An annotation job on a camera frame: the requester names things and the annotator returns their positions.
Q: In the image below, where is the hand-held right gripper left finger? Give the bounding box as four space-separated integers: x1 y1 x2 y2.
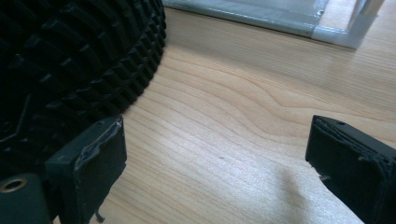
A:
45 114 128 224

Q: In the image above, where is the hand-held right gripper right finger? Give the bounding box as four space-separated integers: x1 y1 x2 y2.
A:
304 114 396 224

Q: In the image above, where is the silver metal frame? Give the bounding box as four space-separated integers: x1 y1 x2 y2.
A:
162 0 387 49

